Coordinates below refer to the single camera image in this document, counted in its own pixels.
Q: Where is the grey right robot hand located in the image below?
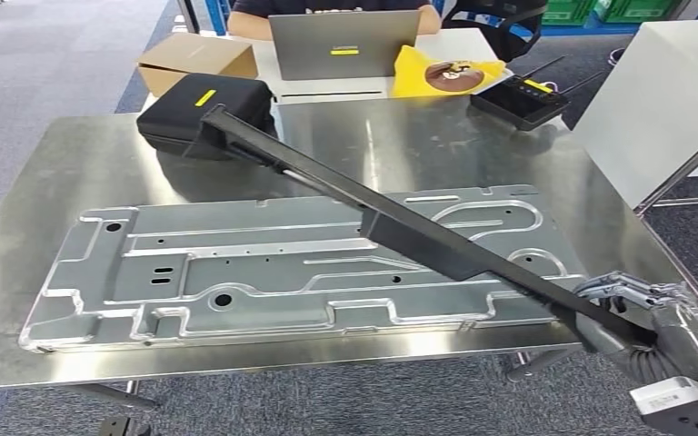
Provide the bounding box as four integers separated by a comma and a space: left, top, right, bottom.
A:
572, 271, 698, 379

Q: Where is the large black plastic frame part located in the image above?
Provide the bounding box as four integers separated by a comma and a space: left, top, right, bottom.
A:
183, 103, 658, 352

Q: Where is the stainless steel workbench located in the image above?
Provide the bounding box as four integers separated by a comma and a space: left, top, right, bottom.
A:
0, 95, 698, 416

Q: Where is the white panel board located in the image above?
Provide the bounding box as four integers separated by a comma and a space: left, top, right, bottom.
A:
571, 17, 698, 210

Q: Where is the black controller with antennas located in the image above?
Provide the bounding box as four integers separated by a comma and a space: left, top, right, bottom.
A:
470, 54, 607, 133

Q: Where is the green plastic crate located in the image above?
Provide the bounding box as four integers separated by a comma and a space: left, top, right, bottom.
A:
592, 0, 685, 25
541, 0, 598, 27

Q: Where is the black chair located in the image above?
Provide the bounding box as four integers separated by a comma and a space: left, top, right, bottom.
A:
441, 0, 550, 65

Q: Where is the yellow pouch with brown bear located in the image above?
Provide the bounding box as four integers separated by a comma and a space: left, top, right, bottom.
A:
390, 44, 514, 100

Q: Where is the large stamped metal panel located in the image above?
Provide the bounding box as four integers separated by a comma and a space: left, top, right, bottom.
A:
18, 184, 589, 354

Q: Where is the grey laptop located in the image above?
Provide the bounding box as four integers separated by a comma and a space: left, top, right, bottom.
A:
266, 8, 423, 83

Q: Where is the person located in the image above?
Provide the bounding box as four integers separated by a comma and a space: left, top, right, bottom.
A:
225, 0, 444, 43

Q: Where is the black bag with yellow label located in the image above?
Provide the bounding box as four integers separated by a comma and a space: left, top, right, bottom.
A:
135, 73, 278, 163

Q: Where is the cardboard box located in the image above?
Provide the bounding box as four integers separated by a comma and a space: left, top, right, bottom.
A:
136, 31, 261, 98

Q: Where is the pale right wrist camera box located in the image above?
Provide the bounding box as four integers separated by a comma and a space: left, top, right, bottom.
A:
628, 375, 698, 436

